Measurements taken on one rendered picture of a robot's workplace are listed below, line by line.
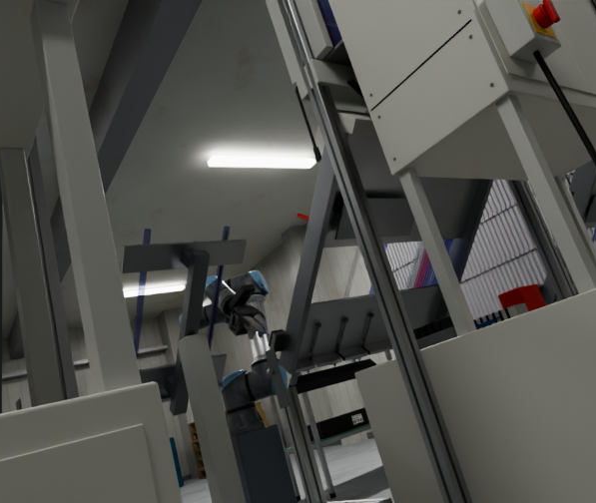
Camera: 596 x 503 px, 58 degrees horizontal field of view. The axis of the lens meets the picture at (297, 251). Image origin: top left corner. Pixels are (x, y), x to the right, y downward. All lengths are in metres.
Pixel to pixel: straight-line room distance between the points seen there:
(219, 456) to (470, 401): 0.61
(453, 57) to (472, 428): 0.74
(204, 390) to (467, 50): 0.97
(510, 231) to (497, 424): 4.42
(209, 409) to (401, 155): 0.76
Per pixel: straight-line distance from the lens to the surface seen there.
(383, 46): 1.32
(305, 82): 1.45
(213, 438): 1.40
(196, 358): 1.42
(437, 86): 1.20
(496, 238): 5.59
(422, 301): 1.97
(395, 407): 1.33
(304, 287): 1.51
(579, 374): 1.05
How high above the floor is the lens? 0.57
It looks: 16 degrees up
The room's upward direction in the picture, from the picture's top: 17 degrees counter-clockwise
